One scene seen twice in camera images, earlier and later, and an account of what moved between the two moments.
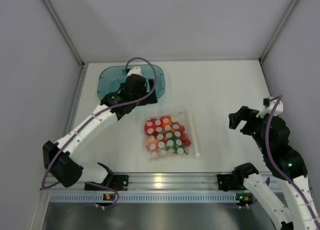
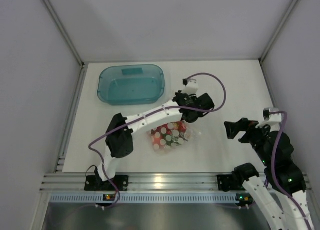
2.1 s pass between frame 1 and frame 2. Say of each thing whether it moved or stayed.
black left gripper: moved
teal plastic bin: stayed
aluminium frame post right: stayed
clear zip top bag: moved
